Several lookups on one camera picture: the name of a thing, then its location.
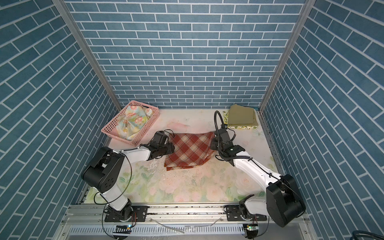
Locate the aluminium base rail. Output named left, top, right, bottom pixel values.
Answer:
left=53, top=203, right=317, bottom=240

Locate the lemon print skirt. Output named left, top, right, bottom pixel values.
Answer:
left=223, top=110, right=259, bottom=130

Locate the olive green skirt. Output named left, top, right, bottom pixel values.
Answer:
left=228, top=104, right=257, bottom=126

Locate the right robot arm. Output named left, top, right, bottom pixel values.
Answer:
left=211, top=129, right=306, bottom=227

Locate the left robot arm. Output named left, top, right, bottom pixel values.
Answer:
left=82, top=129, right=175, bottom=223

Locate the pink perforated plastic basket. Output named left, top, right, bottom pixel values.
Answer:
left=102, top=101, right=160, bottom=146

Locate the red patterned skirt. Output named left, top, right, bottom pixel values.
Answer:
left=164, top=132, right=215, bottom=171

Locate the pastel floral skirt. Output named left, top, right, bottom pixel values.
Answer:
left=116, top=106, right=154, bottom=141

